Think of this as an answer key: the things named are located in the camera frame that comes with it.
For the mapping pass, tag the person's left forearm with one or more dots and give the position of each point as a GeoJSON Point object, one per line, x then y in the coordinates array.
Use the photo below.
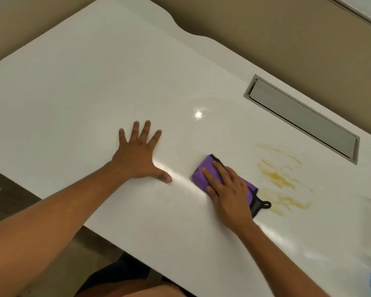
{"type": "Point", "coordinates": [46, 225]}

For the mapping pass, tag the purple cleaning cloth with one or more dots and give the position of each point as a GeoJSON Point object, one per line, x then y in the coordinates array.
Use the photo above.
{"type": "Point", "coordinates": [225, 179]}

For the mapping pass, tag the person's leg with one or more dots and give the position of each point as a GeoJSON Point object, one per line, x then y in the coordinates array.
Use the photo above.
{"type": "Point", "coordinates": [133, 289]}

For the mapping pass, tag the person's left little finger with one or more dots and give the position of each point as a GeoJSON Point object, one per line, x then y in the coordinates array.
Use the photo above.
{"type": "Point", "coordinates": [122, 137]}

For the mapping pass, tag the person's left thumb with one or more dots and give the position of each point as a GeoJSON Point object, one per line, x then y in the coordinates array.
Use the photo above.
{"type": "Point", "coordinates": [162, 174]}

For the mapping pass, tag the yellow stain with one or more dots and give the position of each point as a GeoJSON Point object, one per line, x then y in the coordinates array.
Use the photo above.
{"type": "Point", "coordinates": [281, 179]}

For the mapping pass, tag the person's right hand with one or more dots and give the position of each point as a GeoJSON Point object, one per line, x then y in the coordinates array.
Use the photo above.
{"type": "Point", "coordinates": [232, 202]}

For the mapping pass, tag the person's left middle finger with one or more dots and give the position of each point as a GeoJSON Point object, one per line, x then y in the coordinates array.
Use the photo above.
{"type": "Point", "coordinates": [144, 132]}

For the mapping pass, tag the person's right thumb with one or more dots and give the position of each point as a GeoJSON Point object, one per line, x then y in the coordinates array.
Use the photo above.
{"type": "Point", "coordinates": [212, 196]}

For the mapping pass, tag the person's dark shorts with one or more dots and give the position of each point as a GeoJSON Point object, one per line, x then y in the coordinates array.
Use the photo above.
{"type": "Point", "coordinates": [117, 273]}

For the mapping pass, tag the person's right forearm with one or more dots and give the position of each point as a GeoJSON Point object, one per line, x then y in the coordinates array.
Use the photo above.
{"type": "Point", "coordinates": [281, 262]}

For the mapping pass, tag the person's left hand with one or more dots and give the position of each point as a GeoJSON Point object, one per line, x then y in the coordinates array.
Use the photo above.
{"type": "Point", "coordinates": [136, 157]}

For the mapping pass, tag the person's right middle finger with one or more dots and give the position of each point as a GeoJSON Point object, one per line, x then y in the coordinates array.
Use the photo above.
{"type": "Point", "coordinates": [221, 172]}

